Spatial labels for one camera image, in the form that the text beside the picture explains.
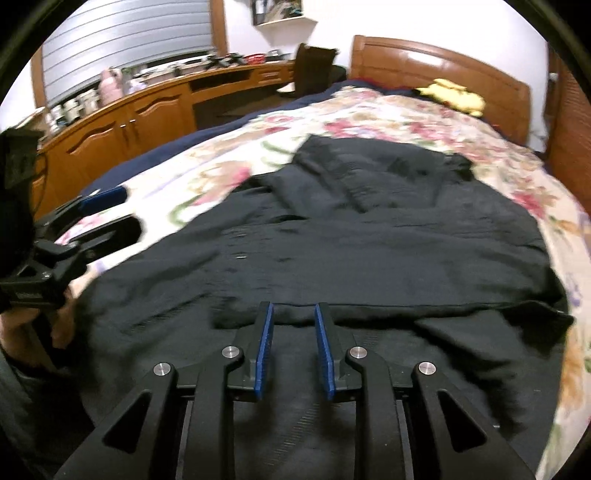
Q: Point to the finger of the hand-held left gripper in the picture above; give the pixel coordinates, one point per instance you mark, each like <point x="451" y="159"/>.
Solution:
<point x="117" y="230"/>
<point x="104" y="197"/>

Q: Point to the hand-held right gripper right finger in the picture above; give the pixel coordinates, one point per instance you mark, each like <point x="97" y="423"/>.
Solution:
<point x="323" y="350"/>

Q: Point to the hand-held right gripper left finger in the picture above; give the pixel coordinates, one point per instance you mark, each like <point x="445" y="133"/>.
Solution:
<point x="265" y="350"/>

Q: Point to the black zip jacket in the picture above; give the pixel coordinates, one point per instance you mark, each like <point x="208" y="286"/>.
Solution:
<point x="369" y="258"/>

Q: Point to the person's left forearm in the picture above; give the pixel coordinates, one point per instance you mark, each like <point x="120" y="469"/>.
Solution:
<point x="27" y="406"/>

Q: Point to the person's left hand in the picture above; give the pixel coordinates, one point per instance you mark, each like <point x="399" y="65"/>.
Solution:
<point x="64" y="318"/>

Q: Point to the navy bed sheet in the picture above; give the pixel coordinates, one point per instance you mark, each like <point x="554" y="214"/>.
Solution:
<point x="152" y="159"/>

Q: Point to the wooden desk cabinet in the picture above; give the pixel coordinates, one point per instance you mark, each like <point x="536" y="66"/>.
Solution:
<point x="106" y="134"/>

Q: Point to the white letter decoration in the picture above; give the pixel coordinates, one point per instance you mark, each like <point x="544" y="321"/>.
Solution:
<point x="74" y="106"/>

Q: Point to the pink bottle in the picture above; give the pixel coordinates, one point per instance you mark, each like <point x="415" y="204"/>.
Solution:
<point x="110" y="83"/>

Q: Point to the floral blanket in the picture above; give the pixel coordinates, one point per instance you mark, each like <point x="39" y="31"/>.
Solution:
<point x="240" y="152"/>

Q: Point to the grey window blind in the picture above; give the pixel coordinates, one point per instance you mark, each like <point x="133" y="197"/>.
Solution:
<point x="129" y="32"/>

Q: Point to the black folding device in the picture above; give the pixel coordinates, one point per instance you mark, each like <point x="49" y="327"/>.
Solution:
<point x="221" y="61"/>

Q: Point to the red basket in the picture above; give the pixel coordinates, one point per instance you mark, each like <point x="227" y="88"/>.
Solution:
<point x="254" y="57"/>

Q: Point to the grey box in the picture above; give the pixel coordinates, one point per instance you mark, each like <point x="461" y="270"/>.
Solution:
<point x="276" y="54"/>

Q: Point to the dark brown chair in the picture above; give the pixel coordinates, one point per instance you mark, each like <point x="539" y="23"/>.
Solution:
<point x="314" y="64"/>

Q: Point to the leaning books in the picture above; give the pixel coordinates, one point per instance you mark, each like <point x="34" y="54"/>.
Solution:
<point x="277" y="7"/>

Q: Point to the yellow plush toy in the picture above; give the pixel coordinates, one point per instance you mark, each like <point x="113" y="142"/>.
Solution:
<point x="455" y="97"/>

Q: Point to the wooden bed headboard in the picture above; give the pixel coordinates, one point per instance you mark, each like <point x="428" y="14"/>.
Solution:
<point x="415" y="64"/>

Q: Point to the louvred wooden wardrobe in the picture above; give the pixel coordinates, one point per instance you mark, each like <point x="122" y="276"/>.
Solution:
<point x="572" y="134"/>

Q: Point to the wooden window frame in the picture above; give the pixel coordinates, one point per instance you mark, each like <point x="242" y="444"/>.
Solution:
<point x="219" y="23"/>

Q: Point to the white wall shelf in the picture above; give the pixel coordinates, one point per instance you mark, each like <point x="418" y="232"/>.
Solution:
<point x="286" y="21"/>

